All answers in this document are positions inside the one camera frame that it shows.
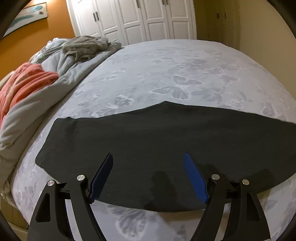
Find dark grey sweatpants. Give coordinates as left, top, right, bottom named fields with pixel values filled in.
left=36, top=101, right=295, bottom=212

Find light grey duvet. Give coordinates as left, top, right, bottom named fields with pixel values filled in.
left=1, top=36, right=122, bottom=206

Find coral pink blanket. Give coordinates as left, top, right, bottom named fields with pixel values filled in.
left=1, top=62, right=59, bottom=123

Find white pillow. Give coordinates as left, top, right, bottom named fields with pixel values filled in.
left=0, top=71, right=14, bottom=90

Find butterfly pattern bed sheet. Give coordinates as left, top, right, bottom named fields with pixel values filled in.
left=11, top=40, right=295, bottom=240

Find grey crumpled garment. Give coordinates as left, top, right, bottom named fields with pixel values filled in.
left=62, top=36, right=108, bottom=62

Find beige side door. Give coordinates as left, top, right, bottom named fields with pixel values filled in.
left=205, top=0, right=240, bottom=50

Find feather wall picture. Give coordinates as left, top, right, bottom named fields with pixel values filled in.
left=4, top=2, right=48, bottom=37

